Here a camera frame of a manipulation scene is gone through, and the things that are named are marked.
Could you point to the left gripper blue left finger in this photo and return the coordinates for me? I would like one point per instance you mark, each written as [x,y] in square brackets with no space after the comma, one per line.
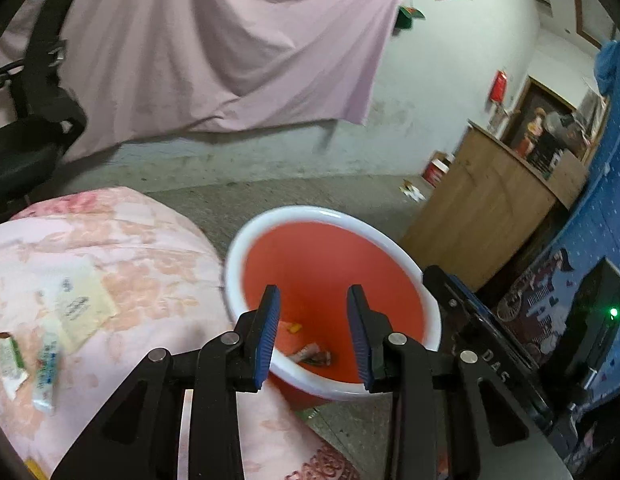
[266,326]

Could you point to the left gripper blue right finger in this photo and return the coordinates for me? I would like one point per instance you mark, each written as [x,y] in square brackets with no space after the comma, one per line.
[360,326]

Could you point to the white printed sachet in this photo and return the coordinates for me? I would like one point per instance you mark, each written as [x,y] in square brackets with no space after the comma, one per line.
[77,301]

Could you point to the blue green narrow sachet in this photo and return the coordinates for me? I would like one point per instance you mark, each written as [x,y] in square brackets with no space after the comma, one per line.
[43,394]

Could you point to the green white small sachet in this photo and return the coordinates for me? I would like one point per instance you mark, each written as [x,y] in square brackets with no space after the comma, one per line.
[13,373]

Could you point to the yellow plastic cap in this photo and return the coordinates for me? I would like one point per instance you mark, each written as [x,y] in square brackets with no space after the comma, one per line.
[292,328]

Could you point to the grey white wrapper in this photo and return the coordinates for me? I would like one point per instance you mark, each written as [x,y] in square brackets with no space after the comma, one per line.
[311,354]

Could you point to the red white plastic basin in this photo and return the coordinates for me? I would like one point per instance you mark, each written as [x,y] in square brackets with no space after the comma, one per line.
[313,255]

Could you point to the floral pink tablecloth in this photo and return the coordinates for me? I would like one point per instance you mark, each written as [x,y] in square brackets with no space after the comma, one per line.
[119,360]

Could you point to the wooden cabinet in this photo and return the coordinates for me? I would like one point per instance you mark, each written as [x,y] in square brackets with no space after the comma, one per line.
[486,207]

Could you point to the red box on floor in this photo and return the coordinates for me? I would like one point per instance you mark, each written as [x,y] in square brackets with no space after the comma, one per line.
[437,167]

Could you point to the blue dotted cloth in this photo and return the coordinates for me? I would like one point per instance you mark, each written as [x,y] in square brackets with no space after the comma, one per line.
[593,231]

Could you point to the black office chair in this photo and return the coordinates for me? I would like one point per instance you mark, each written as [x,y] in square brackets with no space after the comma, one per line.
[49,119]

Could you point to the pink hanging bed sheet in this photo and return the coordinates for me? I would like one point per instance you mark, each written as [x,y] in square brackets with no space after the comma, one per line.
[145,68]

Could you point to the green red hanging ornament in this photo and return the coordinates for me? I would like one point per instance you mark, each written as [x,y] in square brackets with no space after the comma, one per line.
[406,16]

